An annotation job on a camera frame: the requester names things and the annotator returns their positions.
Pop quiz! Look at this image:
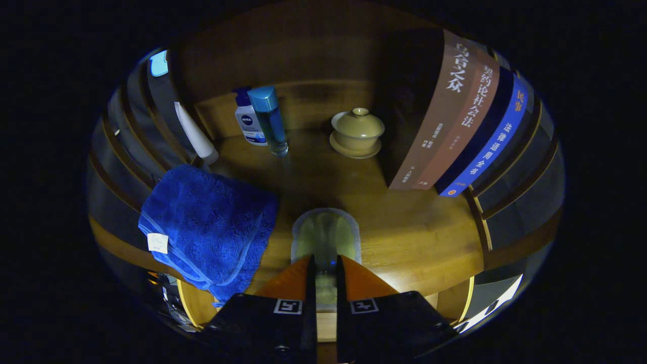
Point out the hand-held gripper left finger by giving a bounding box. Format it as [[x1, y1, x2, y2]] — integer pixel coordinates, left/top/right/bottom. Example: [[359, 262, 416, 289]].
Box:
[[202, 254, 317, 364]]

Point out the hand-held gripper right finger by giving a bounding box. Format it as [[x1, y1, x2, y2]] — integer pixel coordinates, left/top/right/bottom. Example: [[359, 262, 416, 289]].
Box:
[[336, 254, 458, 364]]

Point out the pale green soap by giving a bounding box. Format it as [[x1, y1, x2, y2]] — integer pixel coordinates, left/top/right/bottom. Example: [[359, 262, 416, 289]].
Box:
[[291, 207, 362, 311]]

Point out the white tube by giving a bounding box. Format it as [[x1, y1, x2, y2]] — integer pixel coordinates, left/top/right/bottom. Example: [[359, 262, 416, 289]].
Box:
[[174, 102, 219, 167]]

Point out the wooden countertop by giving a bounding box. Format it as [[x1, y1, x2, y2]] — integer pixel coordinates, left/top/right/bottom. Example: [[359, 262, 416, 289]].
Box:
[[91, 129, 486, 300]]

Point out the wooden cabinet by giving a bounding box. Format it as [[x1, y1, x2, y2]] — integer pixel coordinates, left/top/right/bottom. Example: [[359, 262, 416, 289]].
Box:
[[86, 0, 566, 344]]

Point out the reddish brown book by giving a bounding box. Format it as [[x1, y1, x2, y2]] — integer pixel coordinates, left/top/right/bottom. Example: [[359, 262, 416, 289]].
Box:
[[412, 48, 501, 191]]

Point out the beige lidded tea cup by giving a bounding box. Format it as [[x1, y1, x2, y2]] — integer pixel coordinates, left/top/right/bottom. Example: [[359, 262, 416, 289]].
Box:
[[330, 107, 386, 160]]

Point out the white bottle with blue cap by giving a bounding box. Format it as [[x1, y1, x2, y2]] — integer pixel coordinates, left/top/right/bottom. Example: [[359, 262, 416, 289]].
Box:
[[233, 87, 268, 147]]

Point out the teal bottle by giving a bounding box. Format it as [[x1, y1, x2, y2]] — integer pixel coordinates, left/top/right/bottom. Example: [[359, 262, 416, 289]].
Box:
[[247, 85, 289, 158]]

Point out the blue towel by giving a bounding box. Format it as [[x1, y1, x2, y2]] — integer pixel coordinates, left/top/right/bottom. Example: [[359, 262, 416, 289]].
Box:
[[138, 164, 280, 308]]

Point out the blue book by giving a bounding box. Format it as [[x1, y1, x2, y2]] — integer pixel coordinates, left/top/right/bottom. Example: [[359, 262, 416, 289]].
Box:
[[435, 71, 530, 198]]

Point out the black electronics box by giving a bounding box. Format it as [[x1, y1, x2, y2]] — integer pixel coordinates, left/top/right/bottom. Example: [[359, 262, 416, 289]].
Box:
[[147, 272, 185, 327]]

